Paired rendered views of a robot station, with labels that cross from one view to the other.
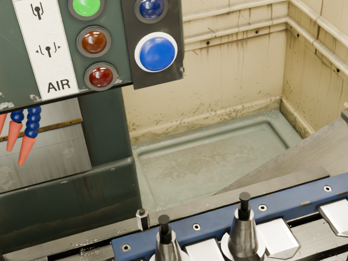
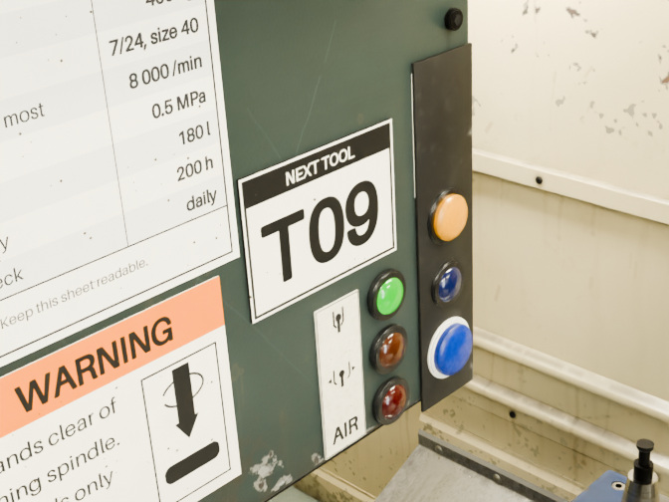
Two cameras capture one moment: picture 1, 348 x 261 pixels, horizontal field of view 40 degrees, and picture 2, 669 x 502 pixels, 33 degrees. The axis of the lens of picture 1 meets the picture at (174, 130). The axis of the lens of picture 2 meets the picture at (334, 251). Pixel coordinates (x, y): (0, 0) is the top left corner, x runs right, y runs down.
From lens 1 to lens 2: 0.37 m
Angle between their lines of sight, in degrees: 29
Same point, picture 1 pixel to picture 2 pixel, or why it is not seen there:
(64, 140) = not seen: outside the picture
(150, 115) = not seen: outside the picture
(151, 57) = (452, 354)
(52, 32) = (348, 348)
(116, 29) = (409, 325)
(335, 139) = (429, 488)
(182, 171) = not seen: outside the picture
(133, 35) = (428, 329)
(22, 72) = (309, 419)
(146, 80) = (436, 392)
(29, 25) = (328, 344)
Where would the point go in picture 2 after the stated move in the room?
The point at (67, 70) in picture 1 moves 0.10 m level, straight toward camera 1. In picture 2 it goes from (356, 402) to (515, 479)
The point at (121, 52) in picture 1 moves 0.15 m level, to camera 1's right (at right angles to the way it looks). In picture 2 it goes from (412, 358) to (616, 280)
